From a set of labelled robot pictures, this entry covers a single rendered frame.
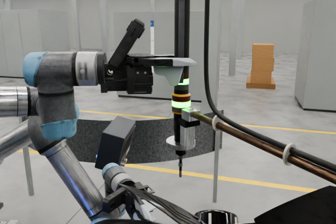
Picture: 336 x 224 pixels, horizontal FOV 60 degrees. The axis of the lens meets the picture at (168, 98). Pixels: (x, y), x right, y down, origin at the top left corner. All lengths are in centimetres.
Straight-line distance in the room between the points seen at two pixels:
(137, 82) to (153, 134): 193
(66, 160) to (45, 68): 43
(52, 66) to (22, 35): 1011
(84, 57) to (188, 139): 29
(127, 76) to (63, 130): 19
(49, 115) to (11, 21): 1035
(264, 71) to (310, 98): 229
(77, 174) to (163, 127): 160
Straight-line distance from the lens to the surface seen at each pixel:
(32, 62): 66
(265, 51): 858
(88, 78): 63
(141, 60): 61
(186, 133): 66
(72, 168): 101
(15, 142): 123
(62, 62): 64
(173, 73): 62
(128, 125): 151
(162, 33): 678
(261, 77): 867
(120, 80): 65
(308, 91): 667
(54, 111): 67
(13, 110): 79
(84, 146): 269
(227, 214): 82
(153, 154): 262
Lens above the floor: 173
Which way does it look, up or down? 14 degrees down
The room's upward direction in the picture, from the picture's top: straight up
